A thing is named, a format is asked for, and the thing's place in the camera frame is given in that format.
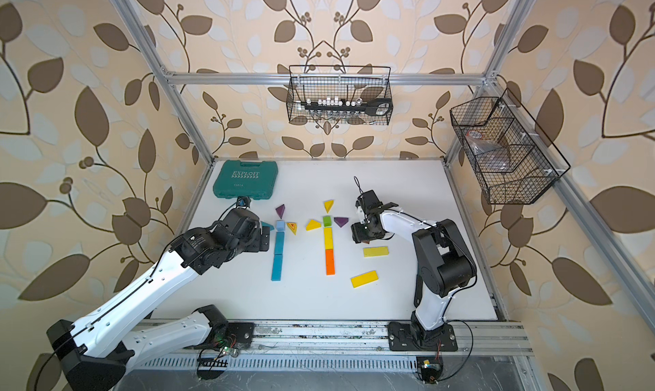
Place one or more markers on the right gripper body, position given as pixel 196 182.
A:
pixel 362 231

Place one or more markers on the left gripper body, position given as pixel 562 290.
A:
pixel 257 243

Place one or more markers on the teal triangle block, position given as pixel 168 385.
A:
pixel 271 227

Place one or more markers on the teal long block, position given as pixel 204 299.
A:
pixel 277 267
pixel 279 244

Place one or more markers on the dark purple triangle block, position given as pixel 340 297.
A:
pixel 341 221

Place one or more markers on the yellow small block bottom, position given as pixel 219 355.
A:
pixel 328 205

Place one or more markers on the yellow small block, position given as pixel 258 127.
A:
pixel 328 205
pixel 313 225

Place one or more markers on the long yellow block diagonal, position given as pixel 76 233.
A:
pixel 328 238

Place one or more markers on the orange rectangular block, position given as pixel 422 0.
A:
pixel 329 261

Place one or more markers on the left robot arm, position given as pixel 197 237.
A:
pixel 96 351

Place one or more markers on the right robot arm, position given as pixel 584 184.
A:
pixel 444 263

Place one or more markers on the green plastic tool case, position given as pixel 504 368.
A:
pixel 255 180

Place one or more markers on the yellow long block bottom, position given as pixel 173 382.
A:
pixel 364 279

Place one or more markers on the socket bit holder strip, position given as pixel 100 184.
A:
pixel 344 108

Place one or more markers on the clear plastic bag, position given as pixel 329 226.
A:
pixel 489 156

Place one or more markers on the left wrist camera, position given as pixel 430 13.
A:
pixel 243 202

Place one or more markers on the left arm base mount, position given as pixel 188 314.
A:
pixel 224 333

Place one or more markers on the black wire basket back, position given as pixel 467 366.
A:
pixel 313 82

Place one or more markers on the black wire basket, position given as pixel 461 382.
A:
pixel 510 153
pixel 313 82

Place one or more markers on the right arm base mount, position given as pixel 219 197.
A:
pixel 412 337

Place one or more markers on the black wire basket right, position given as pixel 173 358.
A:
pixel 510 153

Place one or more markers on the aluminium rail front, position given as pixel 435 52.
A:
pixel 315 337

